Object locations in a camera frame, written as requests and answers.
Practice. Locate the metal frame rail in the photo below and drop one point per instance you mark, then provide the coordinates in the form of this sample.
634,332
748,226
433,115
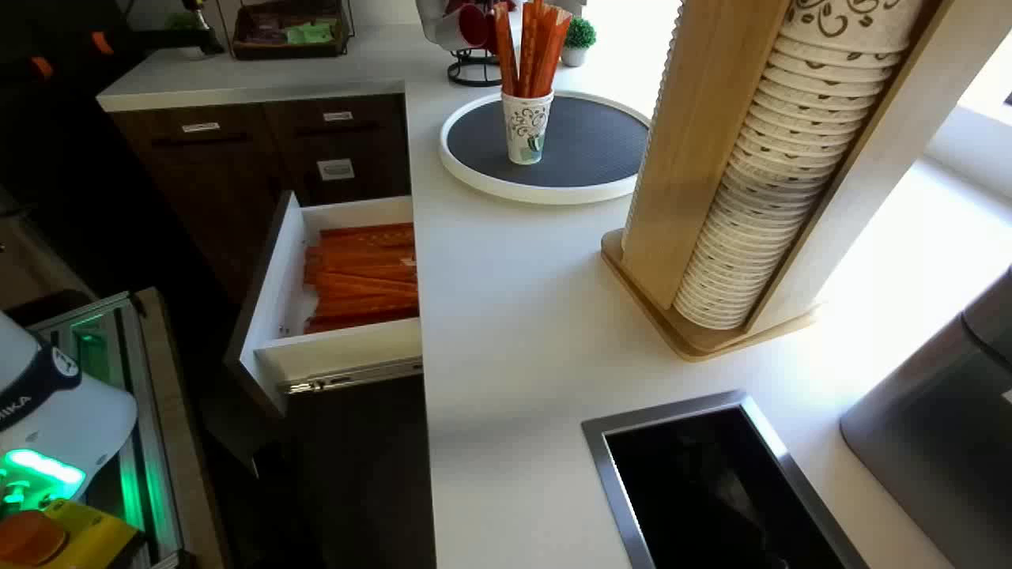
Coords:
131,350

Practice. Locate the round white turntable grey mat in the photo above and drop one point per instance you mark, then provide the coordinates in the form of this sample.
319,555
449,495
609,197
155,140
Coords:
600,148

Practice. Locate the pile of brown stick packets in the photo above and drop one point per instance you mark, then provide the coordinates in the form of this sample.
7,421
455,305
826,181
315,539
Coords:
363,278

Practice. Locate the small potted green plant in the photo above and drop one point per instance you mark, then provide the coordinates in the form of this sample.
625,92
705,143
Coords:
578,32

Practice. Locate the wooden cup dispenser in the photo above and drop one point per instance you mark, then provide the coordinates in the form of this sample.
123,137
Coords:
684,127

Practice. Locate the dark brown cabinet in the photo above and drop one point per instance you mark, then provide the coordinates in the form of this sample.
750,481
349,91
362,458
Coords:
221,178

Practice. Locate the white device with green light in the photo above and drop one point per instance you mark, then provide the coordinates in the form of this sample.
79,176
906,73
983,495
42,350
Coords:
72,421

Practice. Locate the white cabinet label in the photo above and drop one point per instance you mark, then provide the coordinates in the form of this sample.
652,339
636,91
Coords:
337,168

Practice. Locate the printed white paper cup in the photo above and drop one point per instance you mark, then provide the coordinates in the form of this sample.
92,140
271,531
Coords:
525,132

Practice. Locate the white mug red interior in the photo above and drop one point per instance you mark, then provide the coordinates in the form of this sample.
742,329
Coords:
479,23

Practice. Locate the stack of printed paper cups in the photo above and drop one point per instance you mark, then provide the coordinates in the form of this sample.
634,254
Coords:
779,137

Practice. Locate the steel framed counter trash opening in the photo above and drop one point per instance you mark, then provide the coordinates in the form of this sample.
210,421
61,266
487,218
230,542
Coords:
596,445

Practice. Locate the white open drawer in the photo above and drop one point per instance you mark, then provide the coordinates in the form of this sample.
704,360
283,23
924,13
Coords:
337,353

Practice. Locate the yellow box red button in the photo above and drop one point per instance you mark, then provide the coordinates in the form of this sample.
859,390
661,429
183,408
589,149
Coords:
83,539

